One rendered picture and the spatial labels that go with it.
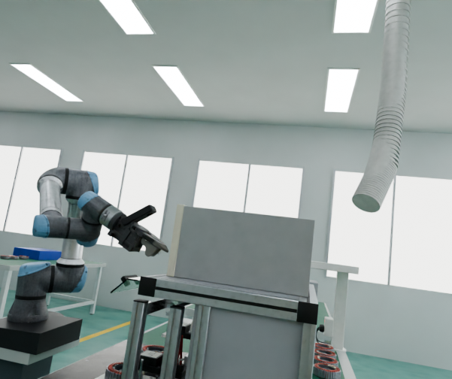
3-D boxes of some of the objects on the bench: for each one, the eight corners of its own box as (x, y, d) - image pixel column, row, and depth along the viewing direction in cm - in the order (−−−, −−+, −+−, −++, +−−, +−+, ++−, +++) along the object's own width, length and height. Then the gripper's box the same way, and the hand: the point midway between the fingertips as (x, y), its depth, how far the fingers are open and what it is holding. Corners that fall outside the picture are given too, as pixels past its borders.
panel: (176, 435, 86) (194, 303, 91) (232, 361, 150) (241, 285, 154) (180, 437, 86) (198, 304, 91) (235, 361, 149) (244, 286, 154)
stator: (96, 381, 108) (98, 368, 109) (116, 371, 119) (117, 358, 120) (131, 389, 106) (134, 376, 106) (147, 377, 116) (150, 365, 117)
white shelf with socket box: (277, 350, 183) (287, 257, 190) (282, 336, 219) (290, 258, 226) (352, 365, 175) (359, 267, 182) (344, 347, 211) (350, 265, 218)
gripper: (115, 234, 130) (162, 268, 124) (101, 233, 122) (151, 268, 116) (128, 213, 131) (176, 246, 125) (116, 210, 122) (166, 245, 116)
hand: (165, 247), depth 121 cm, fingers closed
